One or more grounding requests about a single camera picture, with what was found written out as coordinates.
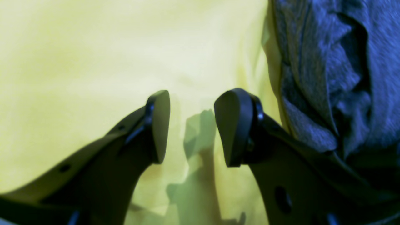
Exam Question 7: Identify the grey long-sleeve shirt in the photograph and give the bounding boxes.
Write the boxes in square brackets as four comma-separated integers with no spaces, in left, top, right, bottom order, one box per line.
[270,0,400,160]

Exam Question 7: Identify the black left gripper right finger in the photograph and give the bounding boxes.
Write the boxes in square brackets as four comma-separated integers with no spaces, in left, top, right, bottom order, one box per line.
[214,88,399,225]

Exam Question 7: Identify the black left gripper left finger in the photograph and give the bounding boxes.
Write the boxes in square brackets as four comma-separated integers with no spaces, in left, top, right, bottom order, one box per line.
[0,90,170,225]

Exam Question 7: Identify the yellow table cloth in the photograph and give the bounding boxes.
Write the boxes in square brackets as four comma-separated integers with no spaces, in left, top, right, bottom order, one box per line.
[1,0,283,225]

